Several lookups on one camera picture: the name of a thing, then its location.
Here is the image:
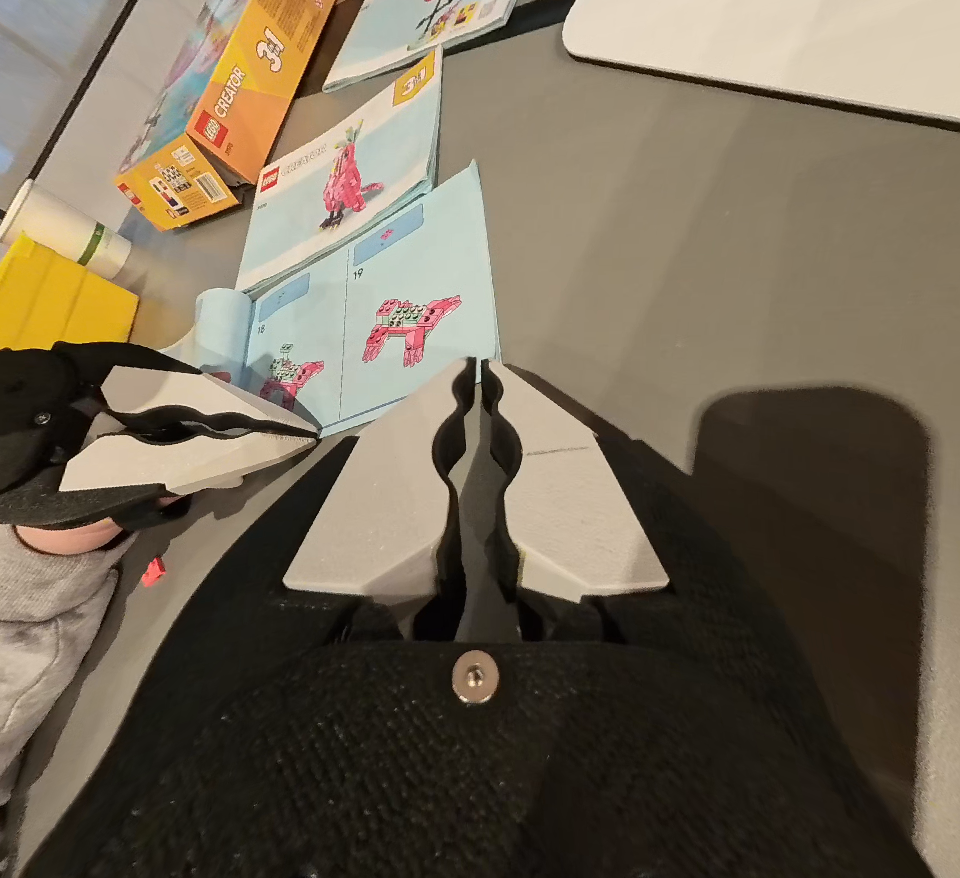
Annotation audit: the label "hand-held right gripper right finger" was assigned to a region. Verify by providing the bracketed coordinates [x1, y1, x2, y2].
[481, 359, 670, 628]

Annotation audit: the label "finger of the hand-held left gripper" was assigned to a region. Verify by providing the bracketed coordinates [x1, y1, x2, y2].
[99, 365, 322, 438]
[58, 431, 320, 498]

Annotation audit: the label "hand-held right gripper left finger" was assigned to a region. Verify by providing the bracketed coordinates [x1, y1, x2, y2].
[282, 357, 481, 638]

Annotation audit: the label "light blue instruction booklet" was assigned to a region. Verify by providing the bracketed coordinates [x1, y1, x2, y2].
[234, 47, 445, 294]
[322, 0, 556, 95]
[157, 159, 502, 440]

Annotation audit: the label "grey desk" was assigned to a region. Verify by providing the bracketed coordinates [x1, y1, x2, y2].
[0, 0, 960, 878]

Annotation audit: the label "person's left hand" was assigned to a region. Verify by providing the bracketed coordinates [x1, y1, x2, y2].
[13, 494, 185, 557]

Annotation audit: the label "stacked yellow plastic bins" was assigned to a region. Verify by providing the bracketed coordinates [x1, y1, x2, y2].
[0, 231, 142, 353]

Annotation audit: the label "white paper cup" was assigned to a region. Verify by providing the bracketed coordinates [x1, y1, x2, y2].
[0, 179, 135, 278]

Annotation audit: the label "closed light blue instruction booklet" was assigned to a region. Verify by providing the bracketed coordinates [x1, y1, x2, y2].
[322, 0, 556, 95]
[234, 47, 445, 294]

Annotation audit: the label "orange toy brick box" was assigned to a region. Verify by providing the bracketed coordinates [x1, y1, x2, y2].
[112, 0, 348, 233]

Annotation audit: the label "wooden book stand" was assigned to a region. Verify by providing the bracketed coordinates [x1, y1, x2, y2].
[562, 0, 960, 125]

